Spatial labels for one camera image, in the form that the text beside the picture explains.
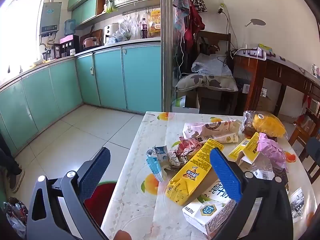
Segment glossy brown wooden chair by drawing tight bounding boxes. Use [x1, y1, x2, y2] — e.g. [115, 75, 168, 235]
[287, 107, 320, 183]

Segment plaid hanging cloth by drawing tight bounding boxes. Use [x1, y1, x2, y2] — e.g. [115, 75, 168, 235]
[172, 0, 192, 34]

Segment shiny clear plastic bag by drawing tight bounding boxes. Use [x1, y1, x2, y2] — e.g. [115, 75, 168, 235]
[2, 197, 28, 239]

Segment green white cardboard box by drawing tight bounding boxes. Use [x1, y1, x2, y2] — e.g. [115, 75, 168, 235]
[172, 96, 200, 114]

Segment red watermelon pattern trash bin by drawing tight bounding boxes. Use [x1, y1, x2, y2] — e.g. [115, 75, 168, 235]
[84, 180, 118, 227]

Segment pink plastic bag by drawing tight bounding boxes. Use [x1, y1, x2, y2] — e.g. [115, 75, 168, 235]
[256, 132, 288, 170]

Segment teal kitchen cabinets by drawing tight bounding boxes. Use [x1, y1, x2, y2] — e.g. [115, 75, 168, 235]
[0, 41, 163, 155]
[67, 0, 160, 28]

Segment kitchen window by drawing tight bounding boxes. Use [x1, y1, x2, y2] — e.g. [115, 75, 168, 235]
[0, 0, 45, 80]

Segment long yellow drink carton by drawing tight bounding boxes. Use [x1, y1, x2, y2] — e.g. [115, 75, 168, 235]
[165, 139, 225, 207]

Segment dark wooden desk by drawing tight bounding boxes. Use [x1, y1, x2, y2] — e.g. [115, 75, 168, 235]
[232, 47, 320, 117]

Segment white milk carton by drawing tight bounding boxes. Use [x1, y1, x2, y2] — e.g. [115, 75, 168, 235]
[182, 180, 237, 236]

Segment printed grey paper scrap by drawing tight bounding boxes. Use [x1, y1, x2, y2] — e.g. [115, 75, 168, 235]
[290, 187, 307, 223]

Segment clear plastic bags bunch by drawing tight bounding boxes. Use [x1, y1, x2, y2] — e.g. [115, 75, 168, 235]
[114, 21, 140, 43]

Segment teal upper kitchen cabinets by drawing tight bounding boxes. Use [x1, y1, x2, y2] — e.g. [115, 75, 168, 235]
[67, 0, 160, 28]

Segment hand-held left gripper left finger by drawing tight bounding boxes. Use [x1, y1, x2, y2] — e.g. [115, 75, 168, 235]
[26, 147, 112, 240]

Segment black patterned hanging bag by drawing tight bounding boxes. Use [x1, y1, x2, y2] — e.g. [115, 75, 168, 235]
[192, 0, 208, 13]

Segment small yellow paper box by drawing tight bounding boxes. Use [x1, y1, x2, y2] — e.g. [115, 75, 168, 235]
[228, 132, 260, 165]

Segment black cable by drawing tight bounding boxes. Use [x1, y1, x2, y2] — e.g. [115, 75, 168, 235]
[221, 11, 238, 67]

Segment white cable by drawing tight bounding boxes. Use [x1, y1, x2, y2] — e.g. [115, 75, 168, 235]
[175, 34, 190, 77]

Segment leaf print cushion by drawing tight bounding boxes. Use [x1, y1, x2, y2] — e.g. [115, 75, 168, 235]
[175, 74, 239, 92]

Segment metal sliding door frame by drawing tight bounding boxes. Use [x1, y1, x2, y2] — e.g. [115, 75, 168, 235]
[160, 0, 175, 113]

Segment teal lower kitchen cabinets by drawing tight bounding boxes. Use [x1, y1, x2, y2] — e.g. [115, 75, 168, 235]
[0, 41, 163, 155]

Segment pink black water dispenser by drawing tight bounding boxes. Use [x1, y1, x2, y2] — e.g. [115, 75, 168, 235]
[60, 35, 80, 54]

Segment red hanging garment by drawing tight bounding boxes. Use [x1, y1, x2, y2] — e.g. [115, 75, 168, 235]
[184, 0, 205, 45]

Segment fruit print plastic tablecloth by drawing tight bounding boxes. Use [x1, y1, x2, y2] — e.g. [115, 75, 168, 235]
[100, 111, 318, 240]

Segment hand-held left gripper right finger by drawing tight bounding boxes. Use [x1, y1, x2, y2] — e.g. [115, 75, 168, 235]
[209, 148, 293, 240]

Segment yellow bread package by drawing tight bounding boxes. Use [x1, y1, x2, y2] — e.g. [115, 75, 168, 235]
[241, 110, 287, 140]

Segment dark wooden chair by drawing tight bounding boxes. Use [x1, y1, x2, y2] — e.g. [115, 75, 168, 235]
[175, 31, 238, 114]

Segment yellow snack package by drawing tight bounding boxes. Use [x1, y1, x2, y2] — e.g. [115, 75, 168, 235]
[149, 10, 161, 38]

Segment pink white carton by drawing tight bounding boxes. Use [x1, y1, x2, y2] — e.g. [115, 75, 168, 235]
[182, 119, 242, 144]

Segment white kitchen appliance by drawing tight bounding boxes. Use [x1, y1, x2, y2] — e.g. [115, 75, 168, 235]
[103, 23, 123, 46]

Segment person's left hand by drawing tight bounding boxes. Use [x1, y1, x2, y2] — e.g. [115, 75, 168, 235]
[111, 229, 132, 240]

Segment grey wall water heater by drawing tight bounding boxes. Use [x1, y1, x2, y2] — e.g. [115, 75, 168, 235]
[39, 2, 62, 34]

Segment clear plastic wrapper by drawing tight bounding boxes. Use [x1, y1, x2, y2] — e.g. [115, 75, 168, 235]
[246, 164, 275, 180]

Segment pink rice cooker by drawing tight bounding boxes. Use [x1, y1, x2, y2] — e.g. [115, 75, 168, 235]
[82, 37, 100, 50]

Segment blue water jug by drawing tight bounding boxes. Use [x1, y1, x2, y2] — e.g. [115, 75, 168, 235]
[64, 19, 76, 37]

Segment pink foil wrapper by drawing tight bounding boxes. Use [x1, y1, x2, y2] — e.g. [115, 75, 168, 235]
[167, 136, 203, 167]

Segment clear bubble plastic bag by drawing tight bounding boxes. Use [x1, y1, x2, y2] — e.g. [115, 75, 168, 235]
[191, 54, 233, 77]

